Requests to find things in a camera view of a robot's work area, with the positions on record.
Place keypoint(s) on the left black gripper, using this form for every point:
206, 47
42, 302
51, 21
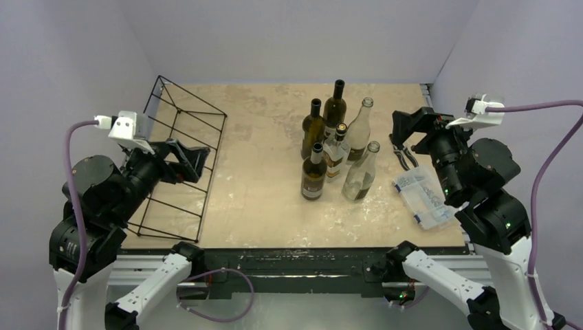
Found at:
191, 157

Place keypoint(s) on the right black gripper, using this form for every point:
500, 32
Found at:
427, 132

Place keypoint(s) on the clear wine bottle dark label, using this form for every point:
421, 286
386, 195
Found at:
361, 174

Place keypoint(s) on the square clear liquor bottle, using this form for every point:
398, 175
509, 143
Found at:
336, 150

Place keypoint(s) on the dark green labelled wine bottle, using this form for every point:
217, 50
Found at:
314, 170

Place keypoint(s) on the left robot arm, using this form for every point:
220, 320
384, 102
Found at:
101, 198

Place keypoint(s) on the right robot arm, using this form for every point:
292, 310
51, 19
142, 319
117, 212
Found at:
472, 176

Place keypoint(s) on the clear bottle back right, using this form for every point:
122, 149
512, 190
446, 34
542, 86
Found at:
359, 131

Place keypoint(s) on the dark green bottle back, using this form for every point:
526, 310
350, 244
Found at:
335, 109

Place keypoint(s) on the dark green bottle front left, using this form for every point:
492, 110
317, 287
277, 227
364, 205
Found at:
313, 128

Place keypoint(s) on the black grey pliers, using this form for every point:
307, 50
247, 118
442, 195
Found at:
406, 159

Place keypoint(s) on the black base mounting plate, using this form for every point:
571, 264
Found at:
223, 286

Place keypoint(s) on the black wire wine rack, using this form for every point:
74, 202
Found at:
188, 131

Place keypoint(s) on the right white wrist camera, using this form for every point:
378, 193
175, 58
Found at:
476, 114

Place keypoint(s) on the aluminium frame rail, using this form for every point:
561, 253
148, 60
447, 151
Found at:
372, 268

